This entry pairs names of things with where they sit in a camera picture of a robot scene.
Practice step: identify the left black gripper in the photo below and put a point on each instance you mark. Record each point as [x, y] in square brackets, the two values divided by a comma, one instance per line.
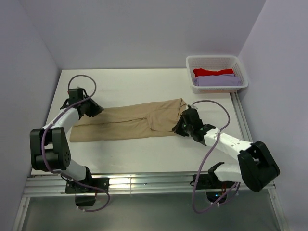
[96, 110]

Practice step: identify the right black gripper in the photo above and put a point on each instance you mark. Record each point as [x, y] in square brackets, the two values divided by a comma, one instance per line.
[178, 129]

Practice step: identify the beige t shirt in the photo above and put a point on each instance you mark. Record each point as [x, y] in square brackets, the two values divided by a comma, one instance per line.
[155, 119]

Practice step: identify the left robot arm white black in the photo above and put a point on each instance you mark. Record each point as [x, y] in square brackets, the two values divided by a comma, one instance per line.
[49, 146]

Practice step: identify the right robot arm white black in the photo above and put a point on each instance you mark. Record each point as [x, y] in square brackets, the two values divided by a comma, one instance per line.
[255, 166]

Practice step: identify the red rolled t shirt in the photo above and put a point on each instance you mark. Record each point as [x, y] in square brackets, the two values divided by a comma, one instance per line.
[202, 72]

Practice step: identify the lilac rolled t shirt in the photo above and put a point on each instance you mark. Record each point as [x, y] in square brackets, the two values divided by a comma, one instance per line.
[220, 80]

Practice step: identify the white plastic basket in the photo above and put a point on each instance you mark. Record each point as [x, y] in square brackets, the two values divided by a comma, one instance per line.
[216, 63]

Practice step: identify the aluminium frame rail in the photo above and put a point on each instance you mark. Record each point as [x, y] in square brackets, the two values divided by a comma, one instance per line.
[149, 179]

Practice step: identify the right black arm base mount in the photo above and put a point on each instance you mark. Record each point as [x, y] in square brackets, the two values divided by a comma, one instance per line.
[216, 187]

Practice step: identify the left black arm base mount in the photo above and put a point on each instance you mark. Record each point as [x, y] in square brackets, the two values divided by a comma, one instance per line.
[86, 196]

